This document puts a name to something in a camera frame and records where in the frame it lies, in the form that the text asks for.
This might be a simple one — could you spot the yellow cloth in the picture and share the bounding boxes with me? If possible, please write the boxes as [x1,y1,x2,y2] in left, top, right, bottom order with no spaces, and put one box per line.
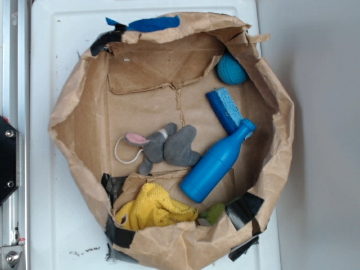
[115,183,199,231]

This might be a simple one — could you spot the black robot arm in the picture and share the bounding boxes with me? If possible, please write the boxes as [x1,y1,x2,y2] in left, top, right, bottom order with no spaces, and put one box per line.
[0,116,19,206]

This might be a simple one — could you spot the brown paper bag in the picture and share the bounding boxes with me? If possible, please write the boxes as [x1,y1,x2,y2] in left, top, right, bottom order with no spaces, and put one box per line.
[49,12,294,269]

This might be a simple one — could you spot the grey plush mouse toy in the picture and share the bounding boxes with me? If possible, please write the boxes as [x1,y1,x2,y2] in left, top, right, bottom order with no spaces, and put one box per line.
[114,123,201,175]

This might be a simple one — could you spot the blue plastic bottle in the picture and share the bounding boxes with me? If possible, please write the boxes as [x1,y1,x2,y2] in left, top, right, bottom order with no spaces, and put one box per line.
[180,119,256,203]

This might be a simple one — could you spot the blue sponge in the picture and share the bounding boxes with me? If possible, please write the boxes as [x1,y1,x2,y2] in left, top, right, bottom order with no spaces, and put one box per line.
[206,87,244,135]

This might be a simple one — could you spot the blue ball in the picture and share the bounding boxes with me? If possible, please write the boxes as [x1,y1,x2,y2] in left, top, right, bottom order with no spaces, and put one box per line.
[217,52,248,85]

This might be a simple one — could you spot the green plush toy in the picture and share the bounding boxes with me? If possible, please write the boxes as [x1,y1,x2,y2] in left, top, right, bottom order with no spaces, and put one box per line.
[197,202,226,226]

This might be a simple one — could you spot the blue tape strip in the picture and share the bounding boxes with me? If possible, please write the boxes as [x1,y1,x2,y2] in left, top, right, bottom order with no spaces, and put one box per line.
[106,15,181,33]

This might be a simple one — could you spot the aluminium frame rail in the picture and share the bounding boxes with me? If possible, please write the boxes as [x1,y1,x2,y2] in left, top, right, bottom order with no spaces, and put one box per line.
[1,1,32,269]

